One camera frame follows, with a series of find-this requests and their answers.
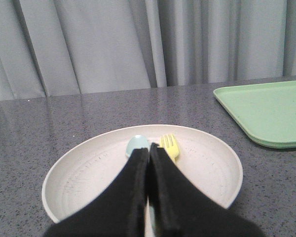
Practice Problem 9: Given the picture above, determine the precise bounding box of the grey curtain backdrop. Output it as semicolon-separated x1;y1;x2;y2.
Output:
0;0;296;101

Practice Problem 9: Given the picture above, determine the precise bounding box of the green rectangular tray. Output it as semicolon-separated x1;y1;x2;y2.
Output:
213;80;296;149

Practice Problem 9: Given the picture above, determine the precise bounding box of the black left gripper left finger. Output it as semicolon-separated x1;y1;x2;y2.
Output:
44;148;149;237

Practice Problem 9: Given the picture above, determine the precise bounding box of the cream round plate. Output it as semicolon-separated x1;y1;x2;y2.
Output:
42;124;243;223

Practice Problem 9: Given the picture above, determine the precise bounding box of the yellow plastic fork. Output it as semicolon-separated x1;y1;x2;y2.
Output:
159;134;180;164

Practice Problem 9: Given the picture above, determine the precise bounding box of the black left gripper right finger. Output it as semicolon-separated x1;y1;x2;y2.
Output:
148;143;264;237

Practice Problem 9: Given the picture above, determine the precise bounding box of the light blue plastic spoon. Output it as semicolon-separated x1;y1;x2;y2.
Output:
125;134;149;158

